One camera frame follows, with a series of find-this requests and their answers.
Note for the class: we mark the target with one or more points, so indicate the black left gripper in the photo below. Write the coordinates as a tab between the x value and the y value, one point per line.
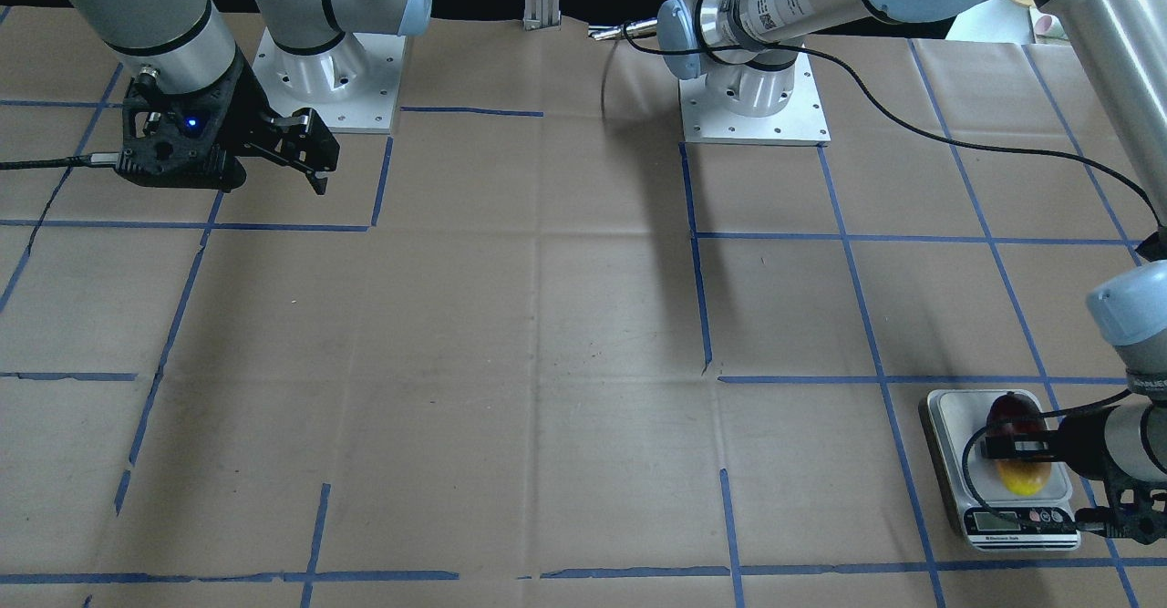
1079	441

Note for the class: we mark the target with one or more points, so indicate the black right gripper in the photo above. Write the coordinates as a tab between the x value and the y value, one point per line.
244	108

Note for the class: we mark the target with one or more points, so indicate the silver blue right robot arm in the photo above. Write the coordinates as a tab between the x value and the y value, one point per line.
189	42

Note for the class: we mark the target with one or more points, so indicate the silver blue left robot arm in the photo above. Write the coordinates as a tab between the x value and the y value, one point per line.
1120	44

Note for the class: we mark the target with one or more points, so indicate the silver digital kitchen scale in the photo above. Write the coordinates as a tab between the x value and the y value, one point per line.
996	505

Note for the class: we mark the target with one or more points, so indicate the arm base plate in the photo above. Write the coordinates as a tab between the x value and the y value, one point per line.
354	87
746	105

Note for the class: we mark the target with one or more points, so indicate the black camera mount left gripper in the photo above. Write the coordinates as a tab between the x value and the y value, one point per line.
1140	519

